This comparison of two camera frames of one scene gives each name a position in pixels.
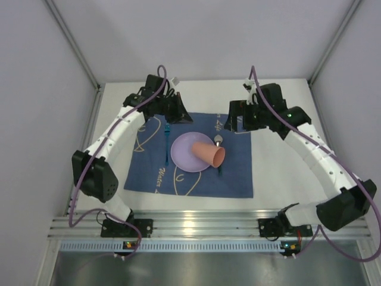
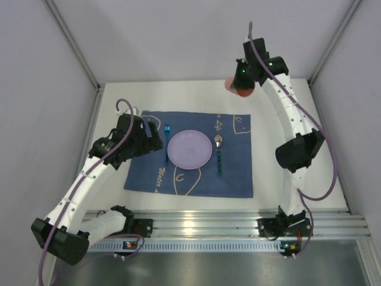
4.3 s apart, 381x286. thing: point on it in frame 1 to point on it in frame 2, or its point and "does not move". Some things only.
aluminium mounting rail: x=87 y=223 does not move
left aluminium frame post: x=74 y=44 does not move
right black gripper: x=242 y=111 to x=242 y=82
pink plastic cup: x=211 y=154 to x=240 y=92
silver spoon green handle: x=218 y=139 does not move
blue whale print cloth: x=152 y=168 does not move
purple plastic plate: x=182 y=154 does not move
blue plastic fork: x=166 y=131 does not move
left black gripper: x=173 y=105 to x=153 y=138
